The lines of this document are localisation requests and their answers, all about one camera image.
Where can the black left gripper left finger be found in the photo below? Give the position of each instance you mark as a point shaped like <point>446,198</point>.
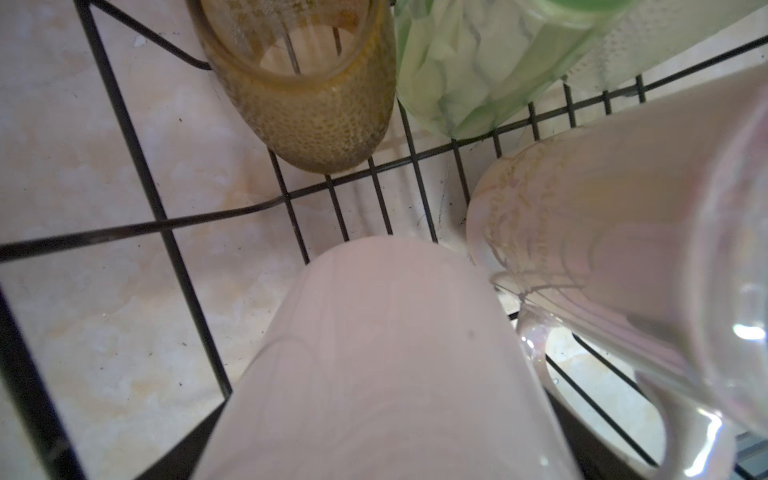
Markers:
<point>179,463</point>

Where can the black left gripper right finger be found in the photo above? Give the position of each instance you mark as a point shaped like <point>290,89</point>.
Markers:
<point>595,459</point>

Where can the lavender ceramic mug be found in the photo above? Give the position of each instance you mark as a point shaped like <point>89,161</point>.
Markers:
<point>645,232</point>

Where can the red interior white mug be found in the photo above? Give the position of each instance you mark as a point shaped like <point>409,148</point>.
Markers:
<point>390,358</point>

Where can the amber textured glass cup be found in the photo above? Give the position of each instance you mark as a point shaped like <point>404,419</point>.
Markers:
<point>314,80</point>

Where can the green ribbed glass cup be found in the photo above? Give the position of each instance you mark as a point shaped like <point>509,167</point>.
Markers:
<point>466,67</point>

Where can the pale green frosted glass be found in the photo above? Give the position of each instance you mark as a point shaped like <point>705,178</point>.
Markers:
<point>650,33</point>

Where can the black wire dish rack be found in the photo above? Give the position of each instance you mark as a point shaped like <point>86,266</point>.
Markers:
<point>108,325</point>

